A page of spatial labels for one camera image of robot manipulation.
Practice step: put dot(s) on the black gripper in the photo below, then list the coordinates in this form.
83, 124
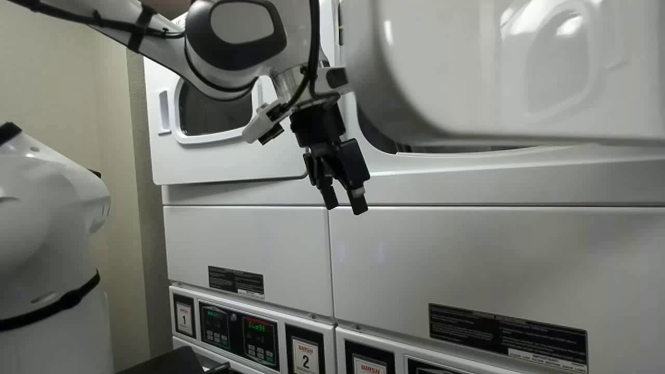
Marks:
317, 126

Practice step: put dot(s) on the white dryer door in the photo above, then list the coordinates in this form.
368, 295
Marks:
449, 68
220, 162

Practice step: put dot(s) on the white stacked laundry unit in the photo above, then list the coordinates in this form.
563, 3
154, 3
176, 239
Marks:
241, 242
485, 261

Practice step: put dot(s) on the small black warning label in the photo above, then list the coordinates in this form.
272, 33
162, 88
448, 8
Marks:
236, 280

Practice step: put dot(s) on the white number two sticker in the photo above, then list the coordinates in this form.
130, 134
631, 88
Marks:
307, 354

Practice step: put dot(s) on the black display control panel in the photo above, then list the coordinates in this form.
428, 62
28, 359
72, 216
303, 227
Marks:
239, 335

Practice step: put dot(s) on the small white card sticker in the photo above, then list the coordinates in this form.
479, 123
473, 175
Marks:
184, 315

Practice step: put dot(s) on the large black warning label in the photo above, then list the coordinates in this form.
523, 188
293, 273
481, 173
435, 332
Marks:
506, 332

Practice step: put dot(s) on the black perforated mounting table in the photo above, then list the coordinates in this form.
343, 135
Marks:
162, 363

